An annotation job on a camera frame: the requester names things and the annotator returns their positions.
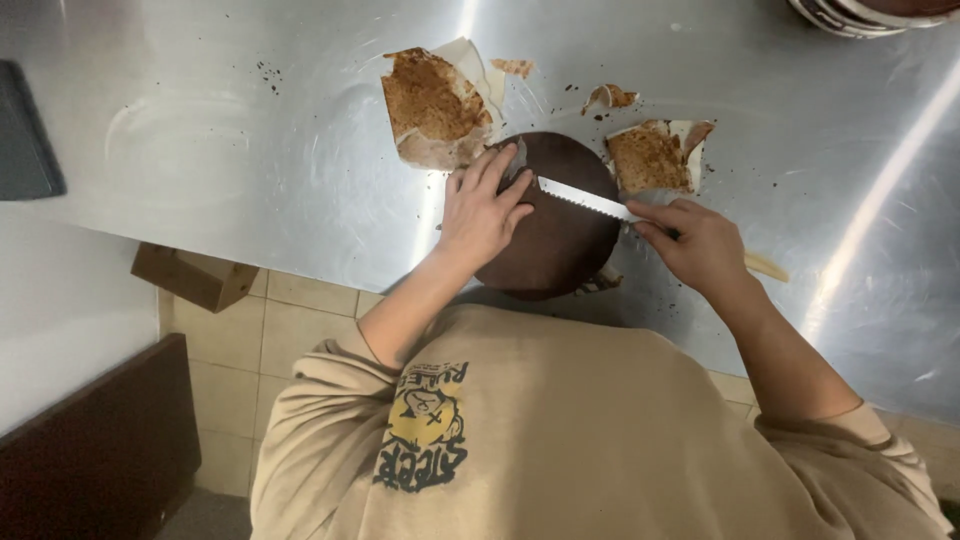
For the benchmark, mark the brown cardboard box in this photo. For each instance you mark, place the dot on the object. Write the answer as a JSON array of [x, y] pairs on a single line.
[[195, 276]]

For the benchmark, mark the stack of striped bowls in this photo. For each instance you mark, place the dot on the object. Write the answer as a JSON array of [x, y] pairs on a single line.
[[862, 15]]

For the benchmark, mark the round chocolate cake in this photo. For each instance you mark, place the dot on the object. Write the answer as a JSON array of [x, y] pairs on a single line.
[[559, 240]]

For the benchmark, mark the cake board under cake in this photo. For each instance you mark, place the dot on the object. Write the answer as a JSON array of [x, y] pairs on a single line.
[[602, 280]]

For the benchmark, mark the person's right hand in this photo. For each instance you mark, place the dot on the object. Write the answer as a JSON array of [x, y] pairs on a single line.
[[701, 244]]

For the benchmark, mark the person's left hand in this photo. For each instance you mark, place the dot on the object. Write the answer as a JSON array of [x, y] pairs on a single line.
[[474, 217]]

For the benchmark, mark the dark brown wooden furniture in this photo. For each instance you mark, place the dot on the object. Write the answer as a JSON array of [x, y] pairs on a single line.
[[97, 450]]

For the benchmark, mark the large stained parchment paper piece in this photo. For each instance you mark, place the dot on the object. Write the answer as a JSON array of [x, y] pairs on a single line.
[[435, 105]]

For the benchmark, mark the beige printed sweatshirt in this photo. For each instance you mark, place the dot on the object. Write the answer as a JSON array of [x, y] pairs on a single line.
[[585, 435]]

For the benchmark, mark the dark grey tray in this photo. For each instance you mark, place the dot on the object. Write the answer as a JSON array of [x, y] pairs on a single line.
[[22, 135]]

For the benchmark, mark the medium stained parchment paper piece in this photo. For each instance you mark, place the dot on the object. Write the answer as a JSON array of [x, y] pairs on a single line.
[[651, 157]]

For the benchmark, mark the curled stained parchment paper scrap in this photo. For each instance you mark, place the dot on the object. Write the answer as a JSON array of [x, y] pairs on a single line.
[[611, 96]]

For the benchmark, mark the tiny stained parchment paper scrap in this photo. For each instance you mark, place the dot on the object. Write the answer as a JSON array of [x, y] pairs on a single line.
[[513, 67]]

